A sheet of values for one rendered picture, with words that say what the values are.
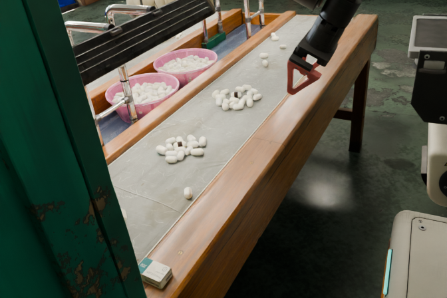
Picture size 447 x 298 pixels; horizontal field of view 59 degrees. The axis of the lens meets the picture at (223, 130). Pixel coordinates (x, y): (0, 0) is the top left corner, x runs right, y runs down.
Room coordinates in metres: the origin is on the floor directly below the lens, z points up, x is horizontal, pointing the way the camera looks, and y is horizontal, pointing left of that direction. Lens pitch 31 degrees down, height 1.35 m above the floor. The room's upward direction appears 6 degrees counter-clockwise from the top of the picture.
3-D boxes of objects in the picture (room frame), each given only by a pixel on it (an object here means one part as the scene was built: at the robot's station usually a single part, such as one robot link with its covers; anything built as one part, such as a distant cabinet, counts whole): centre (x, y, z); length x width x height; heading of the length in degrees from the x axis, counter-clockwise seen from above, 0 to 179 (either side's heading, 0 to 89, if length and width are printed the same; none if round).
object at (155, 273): (0.49, 0.15, 0.77); 0.06 x 0.04 x 0.02; 58
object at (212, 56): (1.56, 0.12, 0.72); 0.27 x 0.27 x 0.10
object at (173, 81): (1.32, 0.27, 0.72); 0.27 x 0.27 x 0.10
